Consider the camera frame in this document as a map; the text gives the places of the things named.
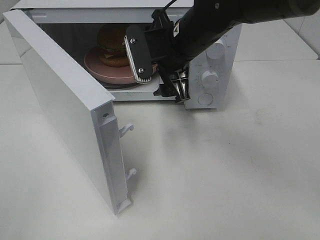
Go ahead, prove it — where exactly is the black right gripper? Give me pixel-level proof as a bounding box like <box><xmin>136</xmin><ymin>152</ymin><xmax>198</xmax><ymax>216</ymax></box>
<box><xmin>144</xmin><ymin>9</ymin><xmax>195</xmax><ymax>103</ymax></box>

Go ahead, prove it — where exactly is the white microwave knob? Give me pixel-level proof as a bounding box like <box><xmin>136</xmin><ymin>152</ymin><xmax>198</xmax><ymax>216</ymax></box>
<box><xmin>200</xmin><ymin>70</ymin><xmax>220</xmax><ymax>89</ymax></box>
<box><xmin>205</xmin><ymin>40</ymin><xmax>226</xmax><ymax>60</ymax></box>

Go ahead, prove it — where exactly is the pink round plate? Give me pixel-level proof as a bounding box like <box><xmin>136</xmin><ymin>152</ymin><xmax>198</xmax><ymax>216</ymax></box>
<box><xmin>83</xmin><ymin>47</ymin><xmax>159</xmax><ymax>85</ymax></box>

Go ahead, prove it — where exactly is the toy hamburger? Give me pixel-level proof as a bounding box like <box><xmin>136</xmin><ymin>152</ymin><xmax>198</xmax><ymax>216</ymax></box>
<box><xmin>97</xmin><ymin>23</ymin><xmax>129</xmax><ymax>68</ymax></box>

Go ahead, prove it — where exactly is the white round door button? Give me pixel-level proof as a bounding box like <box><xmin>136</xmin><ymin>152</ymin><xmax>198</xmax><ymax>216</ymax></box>
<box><xmin>198</xmin><ymin>93</ymin><xmax>214</xmax><ymax>106</ymax></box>

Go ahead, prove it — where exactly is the white microwave door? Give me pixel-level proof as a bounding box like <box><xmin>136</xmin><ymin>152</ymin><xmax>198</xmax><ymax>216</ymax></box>
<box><xmin>4</xmin><ymin>9</ymin><xmax>136</xmax><ymax>215</ymax></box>

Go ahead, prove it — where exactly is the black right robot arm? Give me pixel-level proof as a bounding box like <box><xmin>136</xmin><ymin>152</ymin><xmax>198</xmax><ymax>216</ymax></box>
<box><xmin>145</xmin><ymin>0</ymin><xmax>320</xmax><ymax>102</ymax></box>

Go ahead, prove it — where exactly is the white microwave oven body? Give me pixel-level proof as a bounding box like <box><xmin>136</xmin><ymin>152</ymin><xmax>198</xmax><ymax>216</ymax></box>
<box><xmin>4</xmin><ymin>0</ymin><xmax>241</xmax><ymax>110</ymax></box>

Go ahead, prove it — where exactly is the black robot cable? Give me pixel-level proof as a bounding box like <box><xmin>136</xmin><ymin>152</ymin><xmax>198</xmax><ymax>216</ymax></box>
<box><xmin>161</xmin><ymin>0</ymin><xmax>178</xmax><ymax>12</ymax></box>

